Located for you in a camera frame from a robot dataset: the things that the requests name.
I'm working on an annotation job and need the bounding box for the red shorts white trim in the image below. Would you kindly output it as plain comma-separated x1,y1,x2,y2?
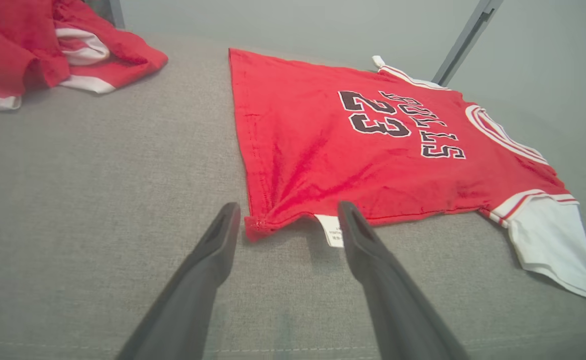
0,0,169,112

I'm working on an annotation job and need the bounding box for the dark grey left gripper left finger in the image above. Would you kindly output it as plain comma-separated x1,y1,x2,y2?
116,202,242,360

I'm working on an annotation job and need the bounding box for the red Bulls 23 jersey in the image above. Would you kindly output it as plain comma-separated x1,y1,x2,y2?
228,47,586,301

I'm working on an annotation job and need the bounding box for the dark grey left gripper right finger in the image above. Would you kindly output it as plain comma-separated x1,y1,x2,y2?
337,200,470,360

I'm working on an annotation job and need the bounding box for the grey metal post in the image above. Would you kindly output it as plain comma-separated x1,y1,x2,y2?
85,0,126,30
432,0,505,87

